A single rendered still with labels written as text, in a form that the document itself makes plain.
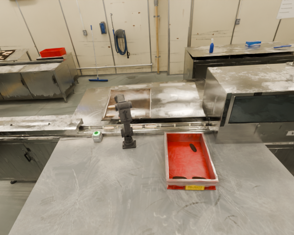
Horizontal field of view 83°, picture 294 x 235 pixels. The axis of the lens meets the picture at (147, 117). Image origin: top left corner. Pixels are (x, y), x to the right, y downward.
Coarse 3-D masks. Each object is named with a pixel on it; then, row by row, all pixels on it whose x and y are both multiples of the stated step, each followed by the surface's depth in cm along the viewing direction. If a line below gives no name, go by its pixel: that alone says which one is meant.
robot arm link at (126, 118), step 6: (126, 102) 107; (120, 108) 105; (126, 108) 106; (120, 114) 105; (126, 114) 106; (120, 120) 105; (126, 120) 107; (132, 120) 107; (126, 126) 117; (126, 132) 132; (132, 132) 139
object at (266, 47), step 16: (192, 48) 345; (208, 48) 334; (224, 48) 323; (240, 48) 312; (256, 48) 303; (272, 48) 294; (288, 48) 285; (192, 64) 295; (208, 64) 287; (224, 64) 286; (240, 64) 285; (256, 64) 284
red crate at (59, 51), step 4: (48, 48) 434; (52, 48) 434; (56, 48) 435; (60, 48) 435; (64, 48) 433; (40, 52) 406; (44, 52) 407; (48, 52) 407; (52, 52) 407; (56, 52) 407; (60, 52) 410; (64, 52) 431; (44, 56) 412; (48, 56) 412; (52, 56) 413
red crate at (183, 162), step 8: (168, 144) 144; (176, 144) 143; (184, 144) 143; (200, 144) 141; (168, 152) 136; (176, 152) 136; (184, 152) 135; (192, 152) 134; (200, 152) 134; (168, 160) 130; (176, 160) 129; (184, 160) 128; (192, 160) 128; (200, 160) 127; (176, 168) 123; (184, 168) 123; (192, 168) 122; (200, 168) 122; (184, 176) 117; (192, 176) 117; (200, 176) 116; (208, 176) 116
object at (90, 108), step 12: (132, 84) 254; (204, 84) 236; (84, 96) 232; (96, 96) 230; (84, 108) 205; (96, 108) 203; (84, 120) 183; (96, 120) 182; (144, 120) 176; (156, 120) 174; (168, 120) 173; (180, 120) 171; (192, 120) 170; (204, 120) 168
